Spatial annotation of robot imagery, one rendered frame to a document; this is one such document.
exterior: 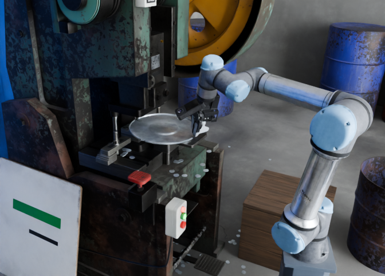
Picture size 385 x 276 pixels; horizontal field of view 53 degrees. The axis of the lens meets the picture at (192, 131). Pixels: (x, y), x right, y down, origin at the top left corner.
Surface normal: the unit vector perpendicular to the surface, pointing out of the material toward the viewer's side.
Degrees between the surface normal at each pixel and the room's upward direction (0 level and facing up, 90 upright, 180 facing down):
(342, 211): 0
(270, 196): 0
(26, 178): 78
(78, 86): 90
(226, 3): 90
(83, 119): 90
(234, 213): 0
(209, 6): 90
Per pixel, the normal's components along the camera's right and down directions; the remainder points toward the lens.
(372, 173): 0.35, 0.36
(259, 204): 0.03, -0.91
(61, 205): -0.46, 0.15
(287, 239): -0.70, 0.39
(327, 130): -0.66, 0.17
